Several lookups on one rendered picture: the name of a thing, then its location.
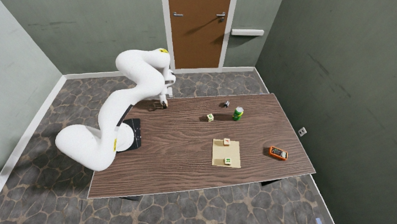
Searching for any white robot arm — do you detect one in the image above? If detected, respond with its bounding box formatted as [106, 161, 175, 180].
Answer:
[55, 49, 175, 171]

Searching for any green drink can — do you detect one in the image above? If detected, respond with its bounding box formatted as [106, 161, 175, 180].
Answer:
[233, 107, 243, 121]

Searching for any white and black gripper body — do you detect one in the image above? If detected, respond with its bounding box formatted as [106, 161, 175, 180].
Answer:
[159, 94, 167, 104]

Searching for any beige mat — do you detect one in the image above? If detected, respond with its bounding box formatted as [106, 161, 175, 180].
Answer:
[212, 139, 240, 168]

